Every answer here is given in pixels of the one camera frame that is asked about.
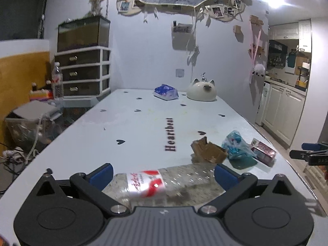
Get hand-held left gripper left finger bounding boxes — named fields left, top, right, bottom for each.
left=32, top=163, right=131, bottom=217

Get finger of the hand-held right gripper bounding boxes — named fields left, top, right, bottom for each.
left=289, top=142, right=328, bottom=161

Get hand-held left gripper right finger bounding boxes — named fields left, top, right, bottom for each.
left=200, top=163, right=304, bottom=216

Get torn brown cardboard piece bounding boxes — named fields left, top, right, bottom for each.
left=190, top=136, right=228, bottom=164

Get blue plastic wrapper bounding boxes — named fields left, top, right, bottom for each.
left=222, top=130, right=257, bottom=161

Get small pink box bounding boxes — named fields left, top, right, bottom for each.
left=250, top=138, right=278, bottom=166

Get clear plastic bottle red label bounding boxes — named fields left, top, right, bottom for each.
left=102, top=164, right=226, bottom=208

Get white lower kitchen cabinets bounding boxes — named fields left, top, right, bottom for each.
left=256, top=79, right=306, bottom=146

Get white kitchen cabinets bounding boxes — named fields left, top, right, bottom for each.
left=256, top=79, right=306, bottom=146
left=269, top=20, right=312, bottom=53

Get kitchen counter rack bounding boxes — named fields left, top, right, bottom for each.
left=296, top=67, right=310, bottom=90

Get white cat-shaped ceramic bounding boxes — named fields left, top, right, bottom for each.
left=186, top=79, right=216, bottom=101

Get clear storage box grey lid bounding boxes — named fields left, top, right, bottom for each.
left=5, top=100, right=64, bottom=157

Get white plush sheep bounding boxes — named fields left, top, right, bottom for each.
left=252, top=64, right=265, bottom=77

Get rainbow striped box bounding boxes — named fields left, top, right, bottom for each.
left=29, top=82, right=53, bottom=101

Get white drawer unit dark drawers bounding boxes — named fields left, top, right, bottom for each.
left=54, top=46, right=111, bottom=100

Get blue tissue pack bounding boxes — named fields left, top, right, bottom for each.
left=154, top=84, right=179, bottom=101

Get standing clear water bottle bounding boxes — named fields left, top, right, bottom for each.
left=52, top=62, right=64, bottom=100

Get white upper kitchen cabinets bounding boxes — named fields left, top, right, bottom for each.
left=269, top=20, right=312, bottom=53

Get glass fish tank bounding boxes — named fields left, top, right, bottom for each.
left=57, top=15, right=111, bottom=52

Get dried flower bunch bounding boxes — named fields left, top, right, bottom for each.
left=88, top=0, right=108, bottom=17

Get tangled floor cables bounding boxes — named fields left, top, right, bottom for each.
left=0, top=143, right=39, bottom=182

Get clear wall organizer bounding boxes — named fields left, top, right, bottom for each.
left=172, top=20, right=193, bottom=34

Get cloud-shaped photo wall board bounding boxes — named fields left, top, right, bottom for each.
left=111, top=0, right=248, bottom=22

